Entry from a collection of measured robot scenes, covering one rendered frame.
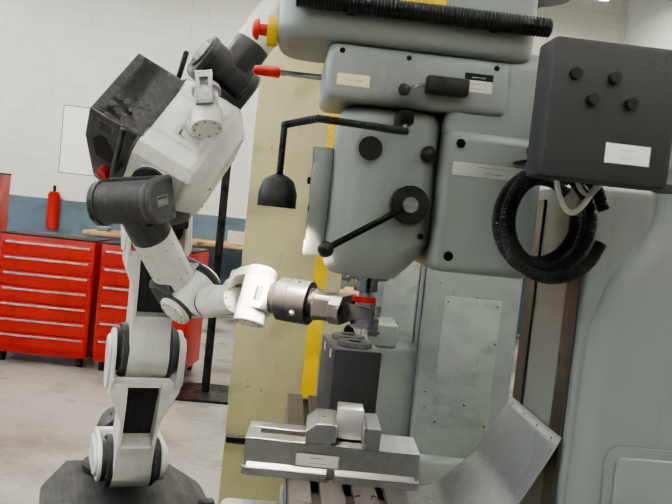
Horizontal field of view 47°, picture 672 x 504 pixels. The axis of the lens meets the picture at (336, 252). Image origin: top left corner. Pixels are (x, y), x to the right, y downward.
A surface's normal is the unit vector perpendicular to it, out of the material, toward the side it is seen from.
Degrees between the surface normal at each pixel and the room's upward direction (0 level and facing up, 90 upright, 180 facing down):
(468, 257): 90
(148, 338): 81
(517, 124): 90
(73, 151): 90
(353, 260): 123
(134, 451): 118
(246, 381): 90
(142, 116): 58
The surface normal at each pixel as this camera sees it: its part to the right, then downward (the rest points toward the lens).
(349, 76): 0.07, 0.06
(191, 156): 0.36, -0.45
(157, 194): 0.96, -0.02
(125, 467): 0.33, 0.32
